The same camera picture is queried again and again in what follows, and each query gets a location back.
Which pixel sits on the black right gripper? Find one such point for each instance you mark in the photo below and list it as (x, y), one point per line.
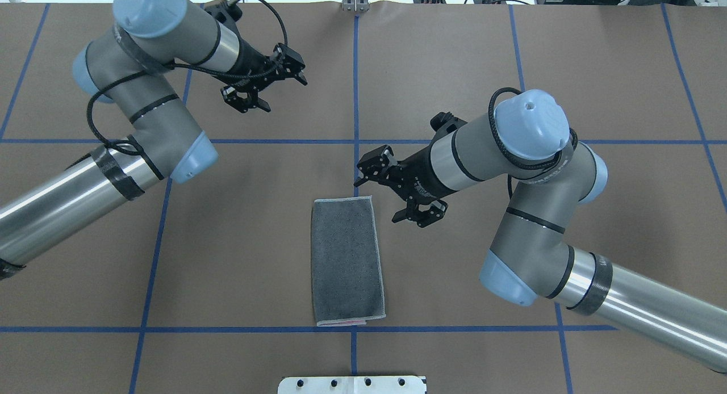
(418, 171)

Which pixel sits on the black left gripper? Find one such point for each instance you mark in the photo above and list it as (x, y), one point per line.
(248, 59)

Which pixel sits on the pink square towel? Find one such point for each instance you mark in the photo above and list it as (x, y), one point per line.
(346, 272)

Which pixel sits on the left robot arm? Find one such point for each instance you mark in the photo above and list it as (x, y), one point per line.
(146, 133)

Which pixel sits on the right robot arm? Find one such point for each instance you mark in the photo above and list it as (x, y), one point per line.
(525, 135)

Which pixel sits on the brown paper table cover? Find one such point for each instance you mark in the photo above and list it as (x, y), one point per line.
(271, 264)

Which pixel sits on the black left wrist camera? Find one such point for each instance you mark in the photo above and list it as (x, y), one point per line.
(224, 11)

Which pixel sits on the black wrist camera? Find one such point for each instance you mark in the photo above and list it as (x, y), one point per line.
(445, 122)
(224, 11)

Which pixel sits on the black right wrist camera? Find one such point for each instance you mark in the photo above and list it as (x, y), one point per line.
(445, 122)

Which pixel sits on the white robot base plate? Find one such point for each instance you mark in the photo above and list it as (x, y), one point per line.
(354, 384)

